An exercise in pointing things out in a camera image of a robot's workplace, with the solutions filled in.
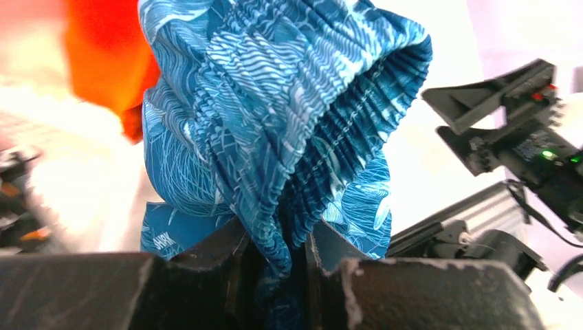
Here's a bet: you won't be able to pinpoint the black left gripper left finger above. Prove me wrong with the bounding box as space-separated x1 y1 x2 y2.
1 219 263 330

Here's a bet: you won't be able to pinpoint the orange mesh shorts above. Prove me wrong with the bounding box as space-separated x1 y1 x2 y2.
64 0 160 144

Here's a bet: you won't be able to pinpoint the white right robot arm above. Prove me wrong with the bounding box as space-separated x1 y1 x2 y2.
387 59 582 279

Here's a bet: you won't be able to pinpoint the camouflage orange black shorts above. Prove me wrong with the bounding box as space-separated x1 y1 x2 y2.
1 147 51 254

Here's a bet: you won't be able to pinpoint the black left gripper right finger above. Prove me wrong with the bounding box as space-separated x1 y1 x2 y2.
305 223 545 329

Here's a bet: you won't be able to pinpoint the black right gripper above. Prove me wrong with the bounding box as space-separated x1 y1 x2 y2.
421 59 582 228

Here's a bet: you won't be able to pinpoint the blue leaf print shorts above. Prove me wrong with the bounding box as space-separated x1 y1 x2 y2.
138 1 432 329

